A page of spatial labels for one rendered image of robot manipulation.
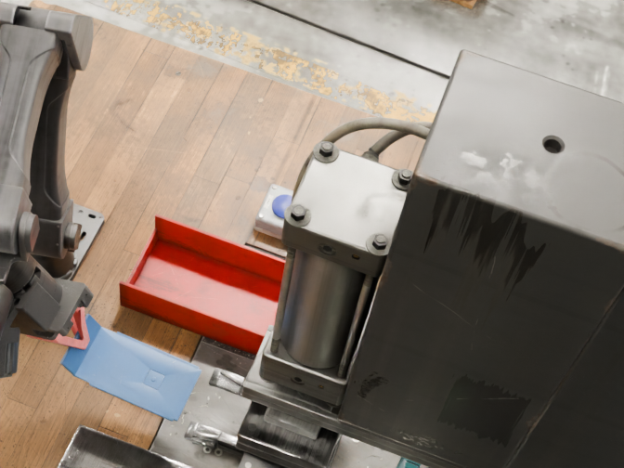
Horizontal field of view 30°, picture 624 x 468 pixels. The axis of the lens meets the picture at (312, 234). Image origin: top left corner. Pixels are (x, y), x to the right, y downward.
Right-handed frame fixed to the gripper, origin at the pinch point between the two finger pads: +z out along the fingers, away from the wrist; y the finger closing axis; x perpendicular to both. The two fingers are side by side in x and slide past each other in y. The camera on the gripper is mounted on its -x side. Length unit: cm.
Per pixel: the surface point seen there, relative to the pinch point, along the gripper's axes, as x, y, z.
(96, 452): -9.7, 1.4, 10.3
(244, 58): 124, -81, 89
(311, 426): -3.6, 33.7, 1.3
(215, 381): 2.9, 13.0, 10.7
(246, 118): 48, -7, 16
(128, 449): -7.8, 4.3, 12.1
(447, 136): 4, 60, -40
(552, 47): 165, -18, 127
